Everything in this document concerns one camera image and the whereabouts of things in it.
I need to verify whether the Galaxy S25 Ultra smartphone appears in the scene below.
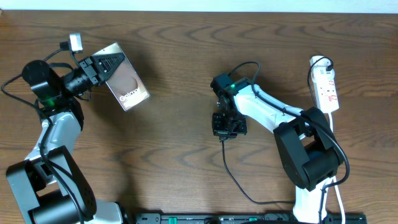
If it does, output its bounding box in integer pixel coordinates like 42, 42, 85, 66
93, 42, 150, 111

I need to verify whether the black charger cable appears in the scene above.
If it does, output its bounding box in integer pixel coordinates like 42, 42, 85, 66
220, 55, 335, 205

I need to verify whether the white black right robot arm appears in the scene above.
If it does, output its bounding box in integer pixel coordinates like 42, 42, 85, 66
210, 73, 348, 223

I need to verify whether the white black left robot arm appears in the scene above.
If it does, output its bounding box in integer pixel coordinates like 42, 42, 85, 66
6, 53, 133, 223

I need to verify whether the white power strip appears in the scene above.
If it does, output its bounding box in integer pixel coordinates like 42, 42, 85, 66
310, 55, 339, 114

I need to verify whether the white power strip cord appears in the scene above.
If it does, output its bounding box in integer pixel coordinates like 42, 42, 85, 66
327, 112, 346, 224

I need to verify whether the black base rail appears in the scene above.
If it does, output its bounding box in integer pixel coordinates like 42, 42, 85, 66
124, 212, 368, 224

